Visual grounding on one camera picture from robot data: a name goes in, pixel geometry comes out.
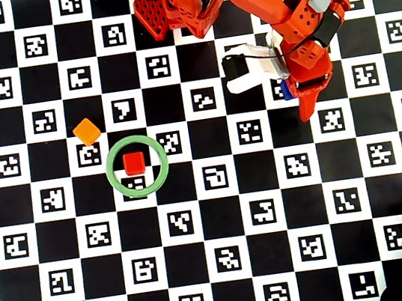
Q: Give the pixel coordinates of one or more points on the orange-red gripper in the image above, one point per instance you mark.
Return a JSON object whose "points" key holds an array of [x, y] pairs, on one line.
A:
{"points": [[311, 85]]}

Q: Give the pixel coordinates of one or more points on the blue cube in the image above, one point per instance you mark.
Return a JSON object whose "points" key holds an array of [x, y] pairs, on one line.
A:
{"points": [[286, 90]]}

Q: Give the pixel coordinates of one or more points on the red cube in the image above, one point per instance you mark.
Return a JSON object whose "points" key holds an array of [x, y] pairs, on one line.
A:
{"points": [[134, 162]]}

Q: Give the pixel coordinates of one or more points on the orange cube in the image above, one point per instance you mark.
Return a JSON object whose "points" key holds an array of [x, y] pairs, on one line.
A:
{"points": [[86, 131]]}

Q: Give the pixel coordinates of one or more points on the orange-red robot base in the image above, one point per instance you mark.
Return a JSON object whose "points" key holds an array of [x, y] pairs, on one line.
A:
{"points": [[150, 14]]}

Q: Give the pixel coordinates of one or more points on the grey connector block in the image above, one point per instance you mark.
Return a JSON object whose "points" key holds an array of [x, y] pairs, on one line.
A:
{"points": [[319, 1]]}

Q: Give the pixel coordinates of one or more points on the black white marker checkerboard mat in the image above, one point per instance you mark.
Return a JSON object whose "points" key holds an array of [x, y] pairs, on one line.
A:
{"points": [[235, 228]]}

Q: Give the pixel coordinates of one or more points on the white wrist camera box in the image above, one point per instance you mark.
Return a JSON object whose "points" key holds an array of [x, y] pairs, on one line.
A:
{"points": [[251, 78]]}

